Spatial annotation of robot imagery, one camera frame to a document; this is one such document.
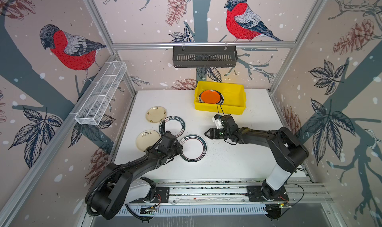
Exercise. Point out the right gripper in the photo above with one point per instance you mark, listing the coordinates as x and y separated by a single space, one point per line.
214 133

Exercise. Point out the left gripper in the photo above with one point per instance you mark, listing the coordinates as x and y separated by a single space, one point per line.
179 148

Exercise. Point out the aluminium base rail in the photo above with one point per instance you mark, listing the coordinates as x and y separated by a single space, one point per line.
242 191

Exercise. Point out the yellow plastic bin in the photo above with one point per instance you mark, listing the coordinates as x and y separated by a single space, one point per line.
234 97

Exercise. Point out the white wire mesh basket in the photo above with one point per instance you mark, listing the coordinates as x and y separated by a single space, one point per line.
97 102

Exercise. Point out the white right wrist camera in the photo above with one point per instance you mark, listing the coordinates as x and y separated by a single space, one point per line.
218 122

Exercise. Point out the black hanging basket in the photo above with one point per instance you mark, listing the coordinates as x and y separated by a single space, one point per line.
205 57

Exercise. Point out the cream plate with characters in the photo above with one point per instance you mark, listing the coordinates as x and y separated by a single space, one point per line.
156 114

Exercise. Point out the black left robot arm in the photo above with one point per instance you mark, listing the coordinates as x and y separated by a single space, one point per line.
107 194

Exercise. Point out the black plate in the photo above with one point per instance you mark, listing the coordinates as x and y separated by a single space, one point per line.
222 99

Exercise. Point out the teal rim Hao Shi plate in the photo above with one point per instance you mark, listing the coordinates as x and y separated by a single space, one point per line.
174 124

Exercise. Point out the orange plate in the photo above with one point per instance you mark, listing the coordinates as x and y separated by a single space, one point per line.
210 97

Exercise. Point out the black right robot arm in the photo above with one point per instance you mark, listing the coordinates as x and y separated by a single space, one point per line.
286 148

